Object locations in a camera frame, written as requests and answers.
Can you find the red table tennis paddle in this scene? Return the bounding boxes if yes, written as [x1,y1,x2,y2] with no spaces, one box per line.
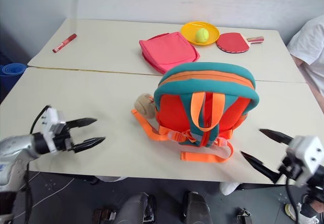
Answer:
[216,32,265,54]

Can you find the person in white shirt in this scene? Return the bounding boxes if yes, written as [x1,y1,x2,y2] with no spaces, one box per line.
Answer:
[287,14,324,66]

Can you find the orange and teal backpack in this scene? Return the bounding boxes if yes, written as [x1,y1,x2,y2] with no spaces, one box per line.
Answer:
[131,62,260,164]

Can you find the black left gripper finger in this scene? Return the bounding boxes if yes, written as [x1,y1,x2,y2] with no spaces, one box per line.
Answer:
[66,117,98,129]
[72,137,106,154]

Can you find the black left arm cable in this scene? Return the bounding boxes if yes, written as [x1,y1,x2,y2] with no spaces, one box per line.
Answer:
[24,104,52,224]

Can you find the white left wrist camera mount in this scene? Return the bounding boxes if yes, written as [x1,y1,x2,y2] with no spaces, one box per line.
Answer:
[40,107,67,155]

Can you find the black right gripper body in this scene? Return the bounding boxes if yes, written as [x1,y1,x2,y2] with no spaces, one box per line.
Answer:
[277,156,309,185]

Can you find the black rounded robot leg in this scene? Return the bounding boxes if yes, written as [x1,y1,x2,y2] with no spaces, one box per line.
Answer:
[181,191,214,224]

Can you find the white shoe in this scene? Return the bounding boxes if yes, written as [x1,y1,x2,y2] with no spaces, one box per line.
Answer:
[219,182,241,197]

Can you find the pink fabric bag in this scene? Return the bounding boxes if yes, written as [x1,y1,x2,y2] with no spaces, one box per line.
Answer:
[138,31,201,75]

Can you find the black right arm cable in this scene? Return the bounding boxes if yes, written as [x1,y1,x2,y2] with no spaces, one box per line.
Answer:
[285,177,301,224]

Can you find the yellow-green tennis ball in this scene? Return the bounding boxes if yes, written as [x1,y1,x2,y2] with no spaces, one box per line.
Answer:
[194,28,210,43]

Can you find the beige plush toy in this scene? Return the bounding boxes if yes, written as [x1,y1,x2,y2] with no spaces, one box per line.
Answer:
[133,93,156,120]

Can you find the yellow plastic plate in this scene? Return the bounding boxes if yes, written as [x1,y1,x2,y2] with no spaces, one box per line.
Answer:
[180,21,220,47]

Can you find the white and black sneaker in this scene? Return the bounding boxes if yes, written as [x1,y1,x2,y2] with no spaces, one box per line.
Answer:
[284,200,321,224]

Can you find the grey rounded robot leg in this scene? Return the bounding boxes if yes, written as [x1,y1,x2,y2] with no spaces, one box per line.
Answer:
[116,192,156,224]

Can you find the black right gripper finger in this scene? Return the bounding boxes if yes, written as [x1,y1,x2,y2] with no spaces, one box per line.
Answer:
[259,128,295,146]
[240,151,281,184]

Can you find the red marker pen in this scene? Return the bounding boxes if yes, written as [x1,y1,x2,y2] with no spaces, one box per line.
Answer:
[52,33,77,54]

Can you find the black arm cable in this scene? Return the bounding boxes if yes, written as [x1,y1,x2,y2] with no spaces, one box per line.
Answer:
[24,104,52,224]
[285,177,301,224]

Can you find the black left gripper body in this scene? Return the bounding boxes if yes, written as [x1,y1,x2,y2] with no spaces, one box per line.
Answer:
[53,122,75,153]

